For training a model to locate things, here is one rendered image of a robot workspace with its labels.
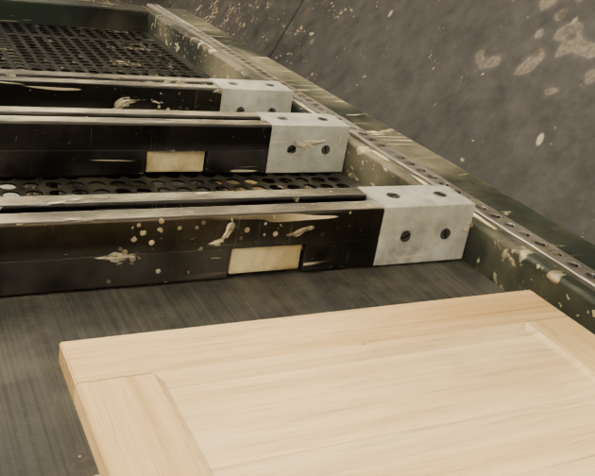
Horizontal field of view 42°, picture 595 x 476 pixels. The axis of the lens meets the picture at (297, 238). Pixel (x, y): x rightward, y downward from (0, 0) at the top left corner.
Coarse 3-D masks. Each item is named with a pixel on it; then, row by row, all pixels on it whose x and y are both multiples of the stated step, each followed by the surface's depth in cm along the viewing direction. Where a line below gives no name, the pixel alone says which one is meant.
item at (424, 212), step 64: (192, 192) 79; (256, 192) 81; (320, 192) 84; (384, 192) 88; (448, 192) 91; (0, 256) 66; (64, 256) 69; (128, 256) 72; (192, 256) 75; (320, 256) 82; (384, 256) 86; (448, 256) 90
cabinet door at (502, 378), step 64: (256, 320) 68; (320, 320) 69; (384, 320) 71; (448, 320) 73; (512, 320) 75; (128, 384) 56; (192, 384) 58; (256, 384) 59; (320, 384) 61; (384, 384) 62; (448, 384) 64; (512, 384) 65; (576, 384) 67; (128, 448) 50; (192, 448) 51; (256, 448) 53; (320, 448) 54; (384, 448) 55; (448, 448) 56; (512, 448) 57; (576, 448) 58
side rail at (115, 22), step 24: (0, 0) 175; (24, 0) 178; (48, 0) 183; (72, 0) 188; (48, 24) 182; (72, 24) 184; (96, 24) 187; (120, 24) 189; (144, 24) 192; (48, 48) 184
